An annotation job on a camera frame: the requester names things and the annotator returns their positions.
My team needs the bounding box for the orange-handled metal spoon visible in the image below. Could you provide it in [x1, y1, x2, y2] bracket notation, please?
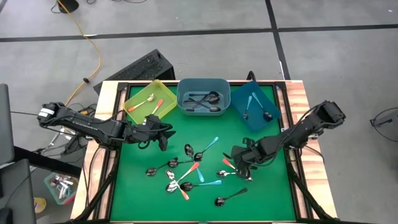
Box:
[221, 157, 253, 182]
[165, 169, 190, 202]
[142, 98, 165, 124]
[165, 161, 201, 194]
[127, 93, 155, 113]
[216, 169, 239, 178]

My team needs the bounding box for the dark grey monitor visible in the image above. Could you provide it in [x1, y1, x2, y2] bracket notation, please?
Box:
[0, 158, 37, 224]
[0, 83, 16, 166]

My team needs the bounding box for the yellow-green plastic bin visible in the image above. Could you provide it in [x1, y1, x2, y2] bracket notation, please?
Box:
[123, 79, 178, 125]

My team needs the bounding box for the teal basket of small items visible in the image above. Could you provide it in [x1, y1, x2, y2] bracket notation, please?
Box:
[43, 172, 79, 206]

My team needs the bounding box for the blue plastic bin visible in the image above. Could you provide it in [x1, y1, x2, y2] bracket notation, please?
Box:
[230, 80, 282, 133]

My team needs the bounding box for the grey-blue plastic bin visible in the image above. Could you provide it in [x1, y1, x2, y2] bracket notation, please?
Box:
[176, 77, 231, 116]

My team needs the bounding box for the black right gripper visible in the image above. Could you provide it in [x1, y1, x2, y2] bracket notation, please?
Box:
[223, 138, 271, 180]

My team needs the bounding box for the black metal rig frame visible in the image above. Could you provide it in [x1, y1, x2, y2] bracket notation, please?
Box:
[73, 80, 336, 224]

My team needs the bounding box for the black desk bar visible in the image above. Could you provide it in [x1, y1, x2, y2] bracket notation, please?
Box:
[12, 145, 82, 179]

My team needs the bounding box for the grey floor stand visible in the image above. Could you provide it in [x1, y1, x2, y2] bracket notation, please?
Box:
[369, 107, 398, 144]

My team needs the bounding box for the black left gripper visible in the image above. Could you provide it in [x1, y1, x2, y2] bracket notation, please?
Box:
[130, 115, 176, 152]

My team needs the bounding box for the black round base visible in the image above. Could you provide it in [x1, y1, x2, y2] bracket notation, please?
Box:
[57, 0, 80, 14]

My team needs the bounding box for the yellow extension cable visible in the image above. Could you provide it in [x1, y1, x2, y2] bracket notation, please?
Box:
[55, 0, 103, 108]

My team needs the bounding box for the yellow round disc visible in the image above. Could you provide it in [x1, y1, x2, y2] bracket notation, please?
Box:
[33, 197, 48, 215]

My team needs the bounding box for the green table mat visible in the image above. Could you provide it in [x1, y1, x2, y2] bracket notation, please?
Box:
[109, 84, 297, 222]

